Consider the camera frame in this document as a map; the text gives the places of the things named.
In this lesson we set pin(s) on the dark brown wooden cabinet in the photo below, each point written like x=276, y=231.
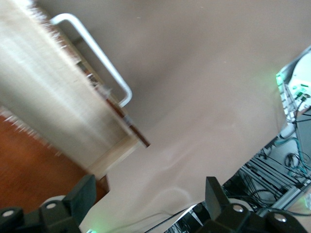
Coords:
x=29, y=165

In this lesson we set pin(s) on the brown paper table cover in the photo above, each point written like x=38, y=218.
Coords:
x=194, y=85

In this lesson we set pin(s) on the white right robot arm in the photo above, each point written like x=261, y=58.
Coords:
x=303, y=72

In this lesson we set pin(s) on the aluminium equipment frame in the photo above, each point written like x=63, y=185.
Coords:
x=267, y=167

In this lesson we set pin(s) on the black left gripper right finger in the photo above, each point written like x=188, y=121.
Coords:
x=215, y=201

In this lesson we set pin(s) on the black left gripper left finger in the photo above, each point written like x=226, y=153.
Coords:
x=80, y=199

